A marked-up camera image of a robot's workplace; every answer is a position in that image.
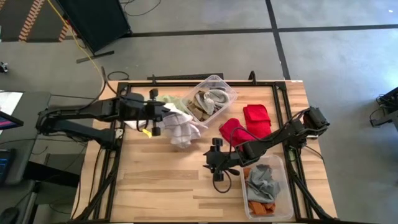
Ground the tan towel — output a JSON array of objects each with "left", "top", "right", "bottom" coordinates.
[{"left": 185, "top": 90, "right": 215, "bottom": 123}]

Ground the black divider panel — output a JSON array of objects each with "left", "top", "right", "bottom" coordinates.
[{"left": 57, "top": 0, "right": 133, "bottom": 64}]

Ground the black floor cable loop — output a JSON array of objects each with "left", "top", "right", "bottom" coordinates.
[{"left": 107, "top": 70, "right": 131, "bottom": 82}]

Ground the black equipment with cables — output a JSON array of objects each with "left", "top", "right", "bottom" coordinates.
[{"left": 368, "top": 86, "right": 398, "bottom": 129}]

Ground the clear plastic bin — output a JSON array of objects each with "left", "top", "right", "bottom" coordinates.
[
  {"left": 239, "top": 154, "right": 295, "bottom": 222},
  {"left": 181, "top": 74, "right": 239, "bottom": 127}
]

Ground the gray desk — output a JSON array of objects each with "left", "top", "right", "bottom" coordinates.
[{"left": 0, "top": 90, "right": 52, "bottom": 187}]

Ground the black table rig frame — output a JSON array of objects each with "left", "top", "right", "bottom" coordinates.
[{"left": 71, "top": 70, "right": 338, "bottom": 223}]

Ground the black tablet screen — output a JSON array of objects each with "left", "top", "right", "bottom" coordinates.
[{"left": 0, "top": 148, "right": 17, "bottom": 185}]

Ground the light gray towel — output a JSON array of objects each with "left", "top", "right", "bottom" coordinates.
[{"left": 201, "top": 89, "right": 231, "bottom": 116}]

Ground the white checkered towel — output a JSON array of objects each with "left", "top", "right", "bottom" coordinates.
[{"left": 124, "top": 102, "right": 202, "bottom": 149}]

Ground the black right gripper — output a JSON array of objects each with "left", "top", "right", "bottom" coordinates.
[{"left": 203, "top": 137, "right": 246, "bottom": 183}]

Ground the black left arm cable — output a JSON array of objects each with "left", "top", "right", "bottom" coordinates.
[{"left": 93, "top": 66, "right": 125, "bottom": 106}]

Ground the black computer mouse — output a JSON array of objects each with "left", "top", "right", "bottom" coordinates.
[{"left": 0, "top": 207, "right": 20, "bottom": 224}]

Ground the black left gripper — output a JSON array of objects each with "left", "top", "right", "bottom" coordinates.
[{"left": 123, "top": 88, "right": 171, "bottom": 138}]

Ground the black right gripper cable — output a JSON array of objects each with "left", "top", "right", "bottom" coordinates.
[{"left": 213, "top": 169, "right": 233, "bottom": 194}]

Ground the white paper sheet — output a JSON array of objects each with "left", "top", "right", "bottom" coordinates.
[{"left": 0, "top": 90, "right": 24, "bottom": 116}]

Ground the black flat bar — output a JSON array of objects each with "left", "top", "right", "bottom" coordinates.
[{"left": 147, "top": 73, "right": 224, "bottom": 81}]

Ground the green towel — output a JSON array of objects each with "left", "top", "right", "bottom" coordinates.
[{"left": 155, "top": 94, "right": 190, "bottom": 114}]

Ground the yellow floor cable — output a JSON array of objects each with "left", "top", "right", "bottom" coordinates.
[{"left": 46, "top": 0, "right": 106, "bottom": 82}]

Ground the black laptop screen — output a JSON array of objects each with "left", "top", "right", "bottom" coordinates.
[{"left": 0, "top": 110, "right": 25, "bottom": 131}]

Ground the red towel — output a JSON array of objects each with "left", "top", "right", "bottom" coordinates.
[
  {"left": 243, "top": 104, "right": 273, "bottom": 139},
  {"left": 219, "top": 118, "right": 259, "bottom": 152}
]

